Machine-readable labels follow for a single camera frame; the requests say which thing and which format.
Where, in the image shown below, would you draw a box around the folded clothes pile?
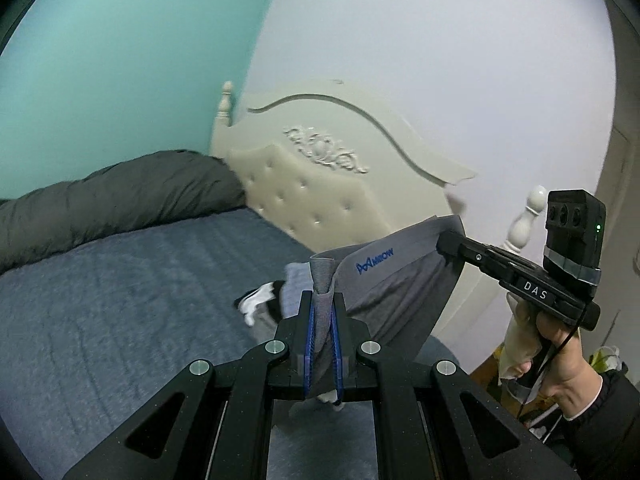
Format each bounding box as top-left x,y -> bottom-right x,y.
233,262 -> 314,344

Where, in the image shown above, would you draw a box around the grey boxer shorts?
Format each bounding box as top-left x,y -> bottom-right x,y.
280,214 -> 464,398

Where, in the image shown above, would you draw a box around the floor clutter bags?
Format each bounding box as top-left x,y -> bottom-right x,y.
589,346 -> 628,375

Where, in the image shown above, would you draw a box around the black jacket sleeve right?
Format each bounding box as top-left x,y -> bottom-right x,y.
547,370 -> 639,480

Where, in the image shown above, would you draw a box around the cream tufted headboard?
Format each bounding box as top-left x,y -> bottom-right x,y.
209,78 -> 549,340

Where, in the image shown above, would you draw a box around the person's right hand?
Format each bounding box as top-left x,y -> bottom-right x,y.
498,292 -> 603,420

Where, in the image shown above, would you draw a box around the dark grey rolled duvet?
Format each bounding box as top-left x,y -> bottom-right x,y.
1,150 -> 245,272

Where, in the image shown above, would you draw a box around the blue bed sheet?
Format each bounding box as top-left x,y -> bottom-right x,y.
1,208 -> 448,479

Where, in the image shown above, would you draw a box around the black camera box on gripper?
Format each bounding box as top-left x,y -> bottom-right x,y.
542,190 -> 606,288

